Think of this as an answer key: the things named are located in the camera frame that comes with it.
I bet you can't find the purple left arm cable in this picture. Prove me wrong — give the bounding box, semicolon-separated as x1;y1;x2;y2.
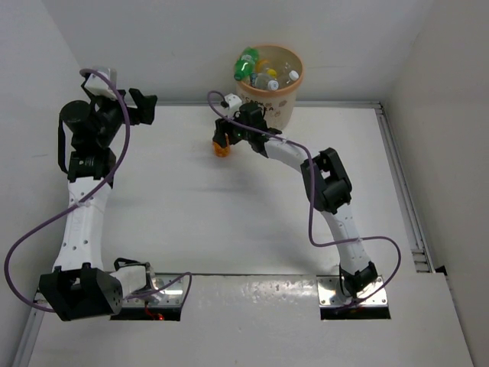
3;67;193;313

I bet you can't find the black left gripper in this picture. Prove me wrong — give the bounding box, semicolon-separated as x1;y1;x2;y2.
87;89;154;148

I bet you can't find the metal base plate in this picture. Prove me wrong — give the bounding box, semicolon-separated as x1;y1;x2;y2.
122;274;186;308
316;275;388;309

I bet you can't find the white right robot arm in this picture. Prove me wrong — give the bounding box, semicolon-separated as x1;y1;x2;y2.
213;101;377;297

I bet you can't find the orange juice bottle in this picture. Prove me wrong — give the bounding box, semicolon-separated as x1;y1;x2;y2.
212;134;231;158

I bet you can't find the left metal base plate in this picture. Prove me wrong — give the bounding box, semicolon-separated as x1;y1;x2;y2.
122;274;186;308

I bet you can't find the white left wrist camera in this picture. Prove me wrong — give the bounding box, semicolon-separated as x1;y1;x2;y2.
80;67;117;101

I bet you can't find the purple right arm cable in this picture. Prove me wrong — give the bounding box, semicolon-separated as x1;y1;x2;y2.
206;90;402;309

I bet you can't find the clear bottle blue label tall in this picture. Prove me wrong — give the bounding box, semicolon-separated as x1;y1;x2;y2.
280;63;300;83

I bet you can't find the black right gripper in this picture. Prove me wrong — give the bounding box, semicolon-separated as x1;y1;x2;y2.
214;109;252;148

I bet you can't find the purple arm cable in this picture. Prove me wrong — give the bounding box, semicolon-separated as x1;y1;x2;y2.
206;90;402;309
3;67;193;313

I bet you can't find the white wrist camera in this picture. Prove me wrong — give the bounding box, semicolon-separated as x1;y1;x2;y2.
220;93;243;117
80;67;117;101

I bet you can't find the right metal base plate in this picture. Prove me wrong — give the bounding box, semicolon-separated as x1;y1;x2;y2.
316;275;388;309

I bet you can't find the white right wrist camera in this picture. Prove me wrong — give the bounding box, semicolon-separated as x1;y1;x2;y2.
220;93;243;117

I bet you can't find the yellow cap small bottle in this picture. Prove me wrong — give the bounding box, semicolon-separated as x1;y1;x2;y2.
255;59;277;79

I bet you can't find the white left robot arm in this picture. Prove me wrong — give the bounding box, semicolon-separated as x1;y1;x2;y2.
39;93;151;321

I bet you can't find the clear bottle orange blue label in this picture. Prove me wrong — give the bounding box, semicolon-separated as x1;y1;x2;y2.
254;73;280;91

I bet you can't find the beige capybara plastic bin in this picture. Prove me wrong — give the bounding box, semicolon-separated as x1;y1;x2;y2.
236;44;304;130

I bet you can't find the green plastic bottle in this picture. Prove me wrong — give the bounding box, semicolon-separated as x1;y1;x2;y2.
234;47;259;81

